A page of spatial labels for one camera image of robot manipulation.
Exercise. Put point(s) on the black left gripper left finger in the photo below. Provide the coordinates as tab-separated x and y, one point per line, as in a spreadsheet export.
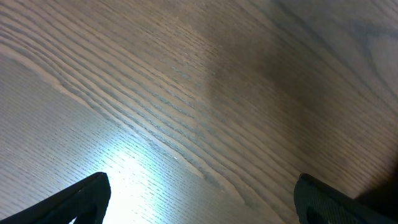
83	202

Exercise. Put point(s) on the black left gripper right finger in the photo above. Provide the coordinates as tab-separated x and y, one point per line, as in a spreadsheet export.
317	202

